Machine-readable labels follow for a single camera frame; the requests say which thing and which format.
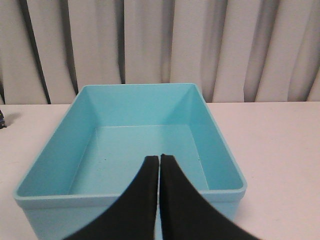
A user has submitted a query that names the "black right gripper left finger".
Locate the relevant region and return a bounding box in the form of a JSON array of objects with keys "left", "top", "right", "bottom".
[{"left": 66, "top": 155, "right": 159, "bottom": 240}]

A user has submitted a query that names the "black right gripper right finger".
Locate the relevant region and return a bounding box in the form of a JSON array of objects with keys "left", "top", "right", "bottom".
[{"left": 159, "top": 154, "right": 256, "bottom": 240}]

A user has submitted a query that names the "light blue plastic box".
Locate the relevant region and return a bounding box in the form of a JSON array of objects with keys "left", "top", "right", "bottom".
[{"left": 14, "top": 83, "right": 247, "bottom": 240}]

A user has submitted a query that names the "rear yellow push button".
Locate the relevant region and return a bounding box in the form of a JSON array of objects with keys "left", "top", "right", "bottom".
[{"left": 0, "top": 111, "right": 7, "bottom": 129}]

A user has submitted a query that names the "white pleated curtain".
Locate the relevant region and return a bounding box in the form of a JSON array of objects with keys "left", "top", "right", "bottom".
[{"left": 0, "top": 0, "right": 320, "bottom": 104}]

